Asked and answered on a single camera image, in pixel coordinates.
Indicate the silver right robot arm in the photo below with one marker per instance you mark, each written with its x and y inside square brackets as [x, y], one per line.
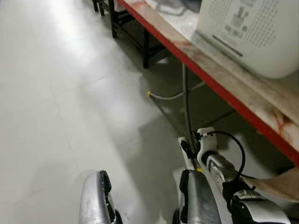
[252, 205]

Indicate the red edged marble table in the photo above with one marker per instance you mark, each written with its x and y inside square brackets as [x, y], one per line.
[243, 79]

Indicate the tan wooden board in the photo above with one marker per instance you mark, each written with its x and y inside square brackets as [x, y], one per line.
[280, 184]

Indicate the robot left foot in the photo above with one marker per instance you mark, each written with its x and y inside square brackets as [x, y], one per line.
[96, 200]

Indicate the white perforated appliance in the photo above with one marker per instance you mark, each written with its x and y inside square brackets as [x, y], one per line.
[261, 32]

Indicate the speckled grey right wrist camera mount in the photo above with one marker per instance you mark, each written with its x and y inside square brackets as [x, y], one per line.
[205, 140]

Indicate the thin grey metal post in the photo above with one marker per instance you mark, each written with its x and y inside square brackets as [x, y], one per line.
[187, 102]

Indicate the black metal stool frame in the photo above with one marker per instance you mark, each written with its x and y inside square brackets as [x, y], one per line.
[140, 37]

